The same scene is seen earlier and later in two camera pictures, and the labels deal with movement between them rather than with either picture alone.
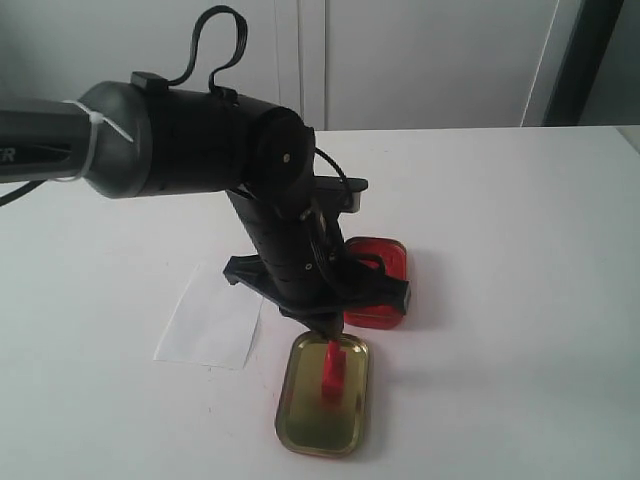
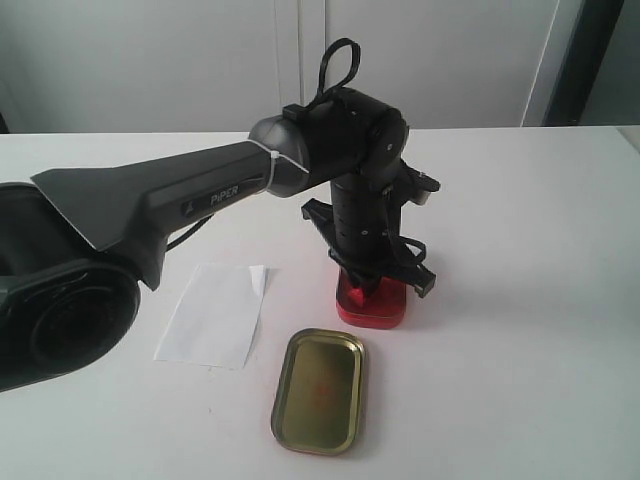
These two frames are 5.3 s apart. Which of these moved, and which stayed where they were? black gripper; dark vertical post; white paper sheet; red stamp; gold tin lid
Moved: red stamp; black gripper
Stayed: white paper sheet; gold tin lid; dark vertical post
